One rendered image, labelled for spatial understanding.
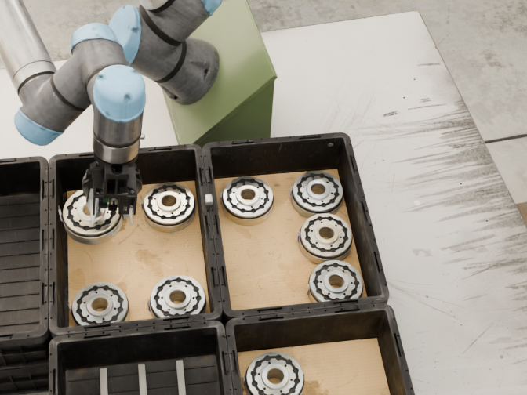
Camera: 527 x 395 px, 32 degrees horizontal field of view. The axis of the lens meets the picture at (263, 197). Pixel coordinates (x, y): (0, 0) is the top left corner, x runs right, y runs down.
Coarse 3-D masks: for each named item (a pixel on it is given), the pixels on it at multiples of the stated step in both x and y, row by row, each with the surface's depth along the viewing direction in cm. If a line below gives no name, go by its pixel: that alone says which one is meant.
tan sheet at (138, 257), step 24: (72, 192) 188; (144, 192) 189; (192, 192) 189; (72, 240) 181; (120, 240) 182; (144, 240) 182; (168, 240) 182; (192, 240) 182; (72, 264) 178; (96, 264) 178; (120, 264) 178; (144, 264) 179; (168, 264) 179; (192, 264) 179; (72, 288) 175; (144, 288) 175; (144, 312) 172
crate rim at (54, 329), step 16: (192, 144) 184; (64, 160) 181; (208, 208) 175; (208, 224) 173; (208, 240) 171; (208, 256) 168; (144, 320) 160; (160, 320) 160; (176, 320) 160; (192, 320) 161; (208, 320) 161
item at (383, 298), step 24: (216, 144) 184; (240, 144) 184; (264, 144) 185; (360, 192) 179; (216, 216) 174; (216, 240) 171; (216, 264) 168; (384, 288) 166; (240, 312) 162; (264, 312) 162; (288, 312) 162
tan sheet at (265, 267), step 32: (288, 192) 190; (224, 224) 185; (256, 224) 185; (288, 224) 186; (224, 256) 180; (256, 256) 181; (288, 256) 181; (352, 256) 182; (256, 288) 176; (288, 288) 177
